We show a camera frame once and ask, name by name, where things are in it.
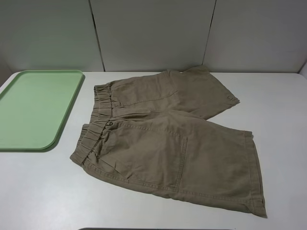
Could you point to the green plastic tray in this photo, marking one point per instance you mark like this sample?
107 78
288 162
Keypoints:
34 107

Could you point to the khaki shorts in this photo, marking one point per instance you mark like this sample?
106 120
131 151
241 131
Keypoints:
152 134

